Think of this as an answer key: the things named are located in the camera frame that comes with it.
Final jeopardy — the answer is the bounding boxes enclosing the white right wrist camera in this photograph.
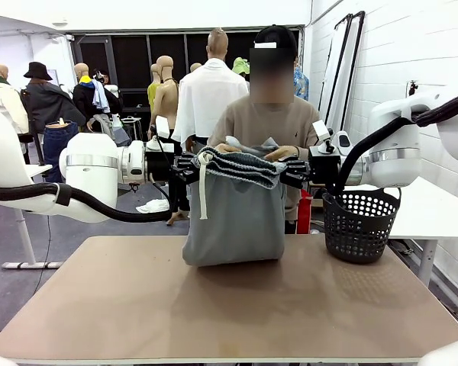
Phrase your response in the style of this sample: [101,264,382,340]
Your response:
[311,119,335,154]

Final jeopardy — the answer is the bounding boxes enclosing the person's left hand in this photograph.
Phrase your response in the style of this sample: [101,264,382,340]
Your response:
[265,146,299,161]

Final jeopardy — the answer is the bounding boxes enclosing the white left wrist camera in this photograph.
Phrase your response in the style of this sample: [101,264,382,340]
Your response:
[147,115,176,153]

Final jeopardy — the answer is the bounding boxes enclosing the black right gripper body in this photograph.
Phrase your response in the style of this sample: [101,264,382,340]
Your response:
[308,152,342,187]

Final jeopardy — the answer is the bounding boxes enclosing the grey training pants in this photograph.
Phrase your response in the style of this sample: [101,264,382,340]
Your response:
[182,136,287,267]

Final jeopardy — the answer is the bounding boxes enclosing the black framed white board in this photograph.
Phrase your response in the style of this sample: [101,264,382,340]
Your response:
[317,13,354,133]

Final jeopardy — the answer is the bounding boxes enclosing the mannequin with yellow collar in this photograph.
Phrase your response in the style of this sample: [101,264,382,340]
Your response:
[73,63,111,133]

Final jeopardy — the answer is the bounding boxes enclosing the white side table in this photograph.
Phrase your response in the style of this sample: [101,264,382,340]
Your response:
[343,182,458,287]

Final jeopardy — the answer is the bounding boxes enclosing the person's right forearm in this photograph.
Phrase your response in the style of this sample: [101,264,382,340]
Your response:
[208,131,224,152]

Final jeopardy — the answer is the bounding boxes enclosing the person in beige sweater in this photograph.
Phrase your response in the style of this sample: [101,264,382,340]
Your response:
[208,24,321,236]

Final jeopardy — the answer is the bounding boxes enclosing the white cloth on floor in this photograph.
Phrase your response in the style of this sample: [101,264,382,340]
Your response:
[136,198,171,214]

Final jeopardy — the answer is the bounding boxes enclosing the mannequin in cream jacket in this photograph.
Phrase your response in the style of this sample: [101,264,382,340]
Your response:
[0,63,30,134]

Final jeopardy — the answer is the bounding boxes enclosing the black metal frame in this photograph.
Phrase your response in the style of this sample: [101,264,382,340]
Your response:
[327,10,366,134]

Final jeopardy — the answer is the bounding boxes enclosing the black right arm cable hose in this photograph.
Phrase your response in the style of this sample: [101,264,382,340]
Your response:
[334,89,458,195]

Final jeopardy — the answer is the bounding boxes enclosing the small white background table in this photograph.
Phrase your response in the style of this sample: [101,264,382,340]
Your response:
[121,116,143,140]

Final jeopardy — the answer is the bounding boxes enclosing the black perforated plastic basket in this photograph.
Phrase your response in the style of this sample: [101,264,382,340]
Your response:
[322,187,402,265]

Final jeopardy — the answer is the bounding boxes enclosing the mannequin with black hat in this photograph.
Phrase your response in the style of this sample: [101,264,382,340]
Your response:
[21,61,87,134]

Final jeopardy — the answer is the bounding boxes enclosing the blue floral shirt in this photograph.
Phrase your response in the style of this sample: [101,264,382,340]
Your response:
[293,64,310,101]

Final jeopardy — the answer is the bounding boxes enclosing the red box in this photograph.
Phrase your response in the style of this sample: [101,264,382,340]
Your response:
[297,189,313,234]

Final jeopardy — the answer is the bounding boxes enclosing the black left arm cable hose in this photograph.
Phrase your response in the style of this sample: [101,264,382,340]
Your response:
[0,181,179,224]

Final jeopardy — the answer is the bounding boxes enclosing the white table stand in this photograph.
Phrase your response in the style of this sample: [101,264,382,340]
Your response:
[2,163,64,270]

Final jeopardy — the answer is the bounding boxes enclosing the bare mannequin with black trousers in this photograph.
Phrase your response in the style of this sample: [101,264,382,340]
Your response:
[148,56,192,226]

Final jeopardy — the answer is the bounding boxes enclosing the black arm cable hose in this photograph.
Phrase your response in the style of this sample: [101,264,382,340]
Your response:
[334,89,458,195]
[0,181,179,224]

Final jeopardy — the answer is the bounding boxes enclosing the black cap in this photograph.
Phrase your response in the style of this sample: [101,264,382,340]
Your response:
[254,24,298,50]

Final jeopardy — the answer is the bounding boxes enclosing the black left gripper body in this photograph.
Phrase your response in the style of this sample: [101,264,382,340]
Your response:
[144,151,182,186]

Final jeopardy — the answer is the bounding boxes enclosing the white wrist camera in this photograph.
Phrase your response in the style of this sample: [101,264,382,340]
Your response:
[147,115,176,153]
[311,119,335,154]

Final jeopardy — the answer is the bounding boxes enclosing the blue jeans half mannequin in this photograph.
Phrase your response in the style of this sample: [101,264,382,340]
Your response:
[43,120,79,184]

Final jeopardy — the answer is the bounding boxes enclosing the mannequin with yellow top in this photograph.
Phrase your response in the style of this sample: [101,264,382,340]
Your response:
[147,63,163,114]

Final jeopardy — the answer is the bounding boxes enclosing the mannequin with white shawl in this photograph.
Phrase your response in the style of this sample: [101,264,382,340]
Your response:
[171,28,251,153]

